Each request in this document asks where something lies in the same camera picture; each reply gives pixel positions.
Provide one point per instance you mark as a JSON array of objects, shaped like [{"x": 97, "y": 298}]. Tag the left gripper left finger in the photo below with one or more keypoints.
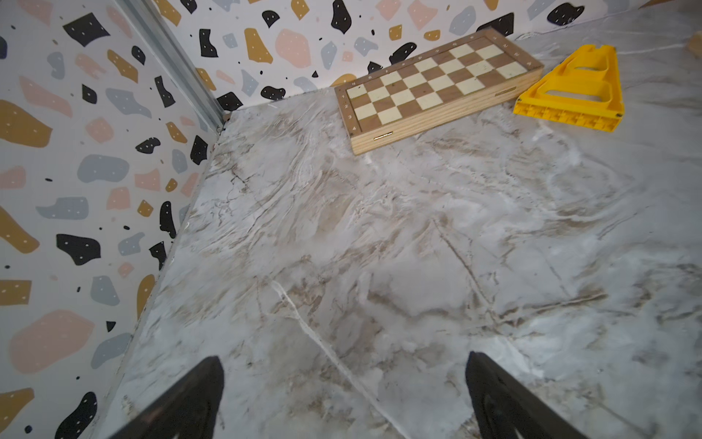
[{"x": 186, "y": 410}]

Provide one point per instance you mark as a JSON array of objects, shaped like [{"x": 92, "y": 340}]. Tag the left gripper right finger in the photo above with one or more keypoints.
[{"x": 504, "y": 408}]

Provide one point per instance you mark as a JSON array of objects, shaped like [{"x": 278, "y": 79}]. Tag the yellow plastic triangle stand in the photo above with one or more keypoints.
[{"x": 584, "y": 90}]

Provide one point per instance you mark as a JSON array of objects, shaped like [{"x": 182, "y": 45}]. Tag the wooden chessboard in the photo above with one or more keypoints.
[{"x": 466, "y": 76}]

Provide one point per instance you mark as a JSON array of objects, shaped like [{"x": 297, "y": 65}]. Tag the small pink wooden cube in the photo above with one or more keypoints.
[{"x": 695, "y": 45}]

